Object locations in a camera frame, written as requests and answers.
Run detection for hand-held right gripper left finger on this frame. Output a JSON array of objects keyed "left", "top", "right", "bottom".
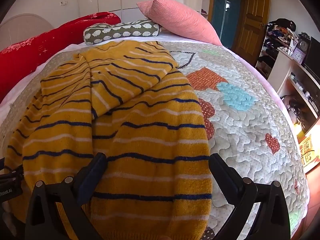
[{"left": 24, "top": 152, "right": 108, "bottom": 240}]

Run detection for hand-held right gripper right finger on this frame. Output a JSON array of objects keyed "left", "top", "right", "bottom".
[{"left": 209, "top": 153, "right": 292, "bottom": 240}]

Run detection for yellow striped knit sweater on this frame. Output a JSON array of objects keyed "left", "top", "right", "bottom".
[{"left": 4, "top": 40, "right": 213, "bottom": 240}]

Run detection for patchwork quilted blanket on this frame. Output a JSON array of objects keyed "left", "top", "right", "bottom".
[{"left": 0, "top": 40, "right": 310, "bottom": 240}]

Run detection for white desk shelf unit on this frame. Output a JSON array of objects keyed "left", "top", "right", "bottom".
[{"left": 267, "top": 50, "right": 320, "bottom": 135}]

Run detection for red pillow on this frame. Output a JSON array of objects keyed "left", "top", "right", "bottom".
[{"left": 0, "top": 12, "right": 122, "bottom": 103}]

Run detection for purple square clock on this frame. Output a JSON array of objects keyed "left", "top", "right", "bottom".
[{"left": 292, "top": 49, "right": 305, "bottom": 63}]

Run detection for cluttered storage shelf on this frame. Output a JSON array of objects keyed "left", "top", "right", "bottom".
[{"left": 255, "top": 19, "right": 300, "bottom": 80}]

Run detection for black television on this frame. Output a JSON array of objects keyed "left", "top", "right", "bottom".
[{"left": 301, "top": 36, "right": 320, "bottom": 85}]

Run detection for olive hedgehog print pillow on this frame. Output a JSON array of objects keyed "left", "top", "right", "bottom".
[{"left": 83, "top": 19, "right": 163, "bottom": 46}]

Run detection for ornate black table clock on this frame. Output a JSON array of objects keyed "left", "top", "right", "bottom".
[{"left": 297, "top": 32, "right": 311, "bottom": 55}]

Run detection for white rounded headboard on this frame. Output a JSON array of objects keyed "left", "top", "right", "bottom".
[{"left": 0, "top": 14, "right": 54, "bottom": 44}]

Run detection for wooden panel door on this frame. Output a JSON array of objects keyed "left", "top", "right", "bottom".
[{"left": 231, "top": 0, "right": 272, "bottom": 67}]

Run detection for pink ribbed pillow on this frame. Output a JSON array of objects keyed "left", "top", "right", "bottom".
[{"left": 136, "top": 0, "right": 223, "bottom": 47}]

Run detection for teal glass door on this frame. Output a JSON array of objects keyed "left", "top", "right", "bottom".
[{"left": 211, "top": 0, "right": 242, "bottom": 49}]

